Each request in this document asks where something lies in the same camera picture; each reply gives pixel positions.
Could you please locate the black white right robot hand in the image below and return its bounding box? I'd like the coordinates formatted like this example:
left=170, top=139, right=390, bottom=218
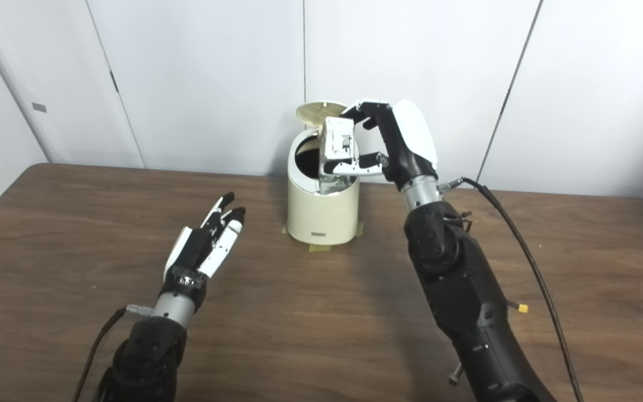
left=330, top=99, right=439, bottom=193

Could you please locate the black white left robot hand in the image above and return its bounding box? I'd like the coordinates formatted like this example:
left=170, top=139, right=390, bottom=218
left=160, top=192, right=247, bottom=313

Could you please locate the white green milk carton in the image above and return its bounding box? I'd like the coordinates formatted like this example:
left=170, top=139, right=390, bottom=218
left=318, top=117, right=359, bottom=195

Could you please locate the cream round bin lid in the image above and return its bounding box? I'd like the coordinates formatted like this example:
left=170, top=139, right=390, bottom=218
left=296, top=101, right=350, bottom=129

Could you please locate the cream-colored cylindrical trash bin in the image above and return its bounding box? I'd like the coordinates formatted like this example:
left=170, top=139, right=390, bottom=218
left=287, top=101, right=360, bottom=245

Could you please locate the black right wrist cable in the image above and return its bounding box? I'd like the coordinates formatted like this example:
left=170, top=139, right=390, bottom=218
left=438, top=177, right=584, bottom=402

